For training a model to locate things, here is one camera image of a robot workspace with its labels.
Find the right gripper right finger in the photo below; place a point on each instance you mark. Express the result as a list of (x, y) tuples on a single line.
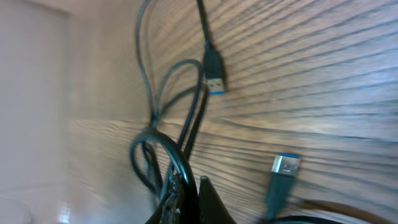
[(212, 209)]

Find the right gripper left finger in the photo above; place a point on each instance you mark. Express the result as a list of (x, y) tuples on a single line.
[(171, 208)]

